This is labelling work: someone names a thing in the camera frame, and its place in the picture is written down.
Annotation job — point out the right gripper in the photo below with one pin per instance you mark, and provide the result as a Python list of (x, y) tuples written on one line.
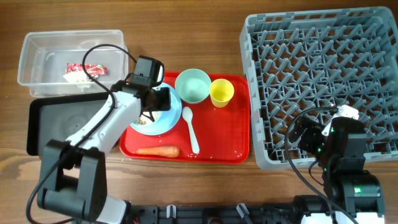
[(302, 134)]

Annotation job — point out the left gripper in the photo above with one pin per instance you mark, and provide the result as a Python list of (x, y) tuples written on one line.
[(161, 99)]

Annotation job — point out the small light blue bowl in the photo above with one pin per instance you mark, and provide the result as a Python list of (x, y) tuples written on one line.
[(155, 115)]

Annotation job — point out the mint green bowl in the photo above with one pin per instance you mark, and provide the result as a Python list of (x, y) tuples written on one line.
[(193, 85)]

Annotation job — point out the red snack wrapper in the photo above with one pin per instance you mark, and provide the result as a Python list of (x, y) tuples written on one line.
[(92, 69)]

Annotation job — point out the yellow plastic cup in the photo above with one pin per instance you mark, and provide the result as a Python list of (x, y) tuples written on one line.
[(221, 92)]

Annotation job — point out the white tissue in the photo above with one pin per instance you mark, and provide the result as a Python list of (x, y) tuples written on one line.
[(79, 78)]

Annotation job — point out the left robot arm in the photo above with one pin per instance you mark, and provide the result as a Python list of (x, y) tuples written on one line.
[(73, 173)]

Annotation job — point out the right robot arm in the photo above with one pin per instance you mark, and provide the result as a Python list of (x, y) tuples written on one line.
[(352, 192)]

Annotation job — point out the grey dishwasher rack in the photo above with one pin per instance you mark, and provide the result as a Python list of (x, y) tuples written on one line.
[(301, 60)]

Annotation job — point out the light blue plate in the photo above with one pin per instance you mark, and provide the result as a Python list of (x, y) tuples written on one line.
[(164, 120)]

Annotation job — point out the white plastic spoon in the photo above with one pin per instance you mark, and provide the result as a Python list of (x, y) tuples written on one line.
[(187, 115)]

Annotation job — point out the orange carrot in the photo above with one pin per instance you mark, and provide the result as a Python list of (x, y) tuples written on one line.
[(162, 151)]

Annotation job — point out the red serving tray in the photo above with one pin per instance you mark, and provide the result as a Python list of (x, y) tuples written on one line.
[(223, 134)]

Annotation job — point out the clear plastic bin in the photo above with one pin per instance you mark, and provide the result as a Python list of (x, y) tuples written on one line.
[(45, 56)]

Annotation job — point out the black plastic tray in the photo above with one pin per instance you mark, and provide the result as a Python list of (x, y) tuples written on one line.
[(59, 117)]

